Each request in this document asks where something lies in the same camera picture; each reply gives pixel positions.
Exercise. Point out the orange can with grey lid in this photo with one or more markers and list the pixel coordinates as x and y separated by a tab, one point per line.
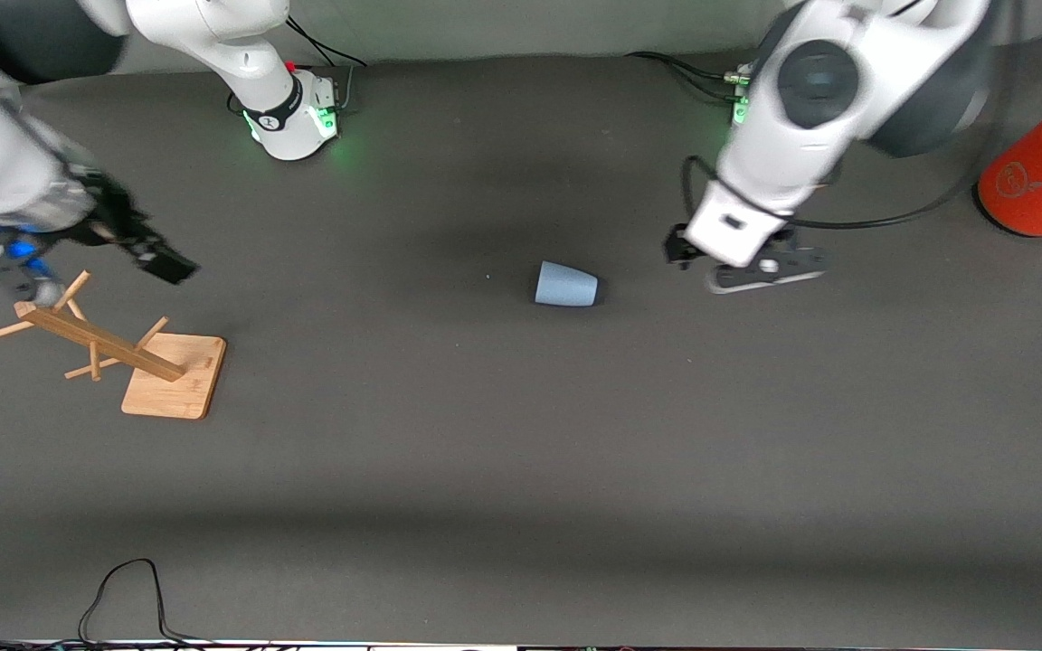
1041	176

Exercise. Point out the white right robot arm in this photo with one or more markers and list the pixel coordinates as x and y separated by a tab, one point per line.
250	54

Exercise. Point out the light blue cup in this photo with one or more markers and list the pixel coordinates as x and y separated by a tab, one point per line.
566	285

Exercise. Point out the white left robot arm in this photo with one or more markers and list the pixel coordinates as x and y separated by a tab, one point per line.
783	154

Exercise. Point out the wooden mug tree stand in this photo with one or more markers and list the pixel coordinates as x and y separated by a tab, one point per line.
173	380

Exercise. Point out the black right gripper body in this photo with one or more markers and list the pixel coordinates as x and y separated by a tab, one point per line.
117	217

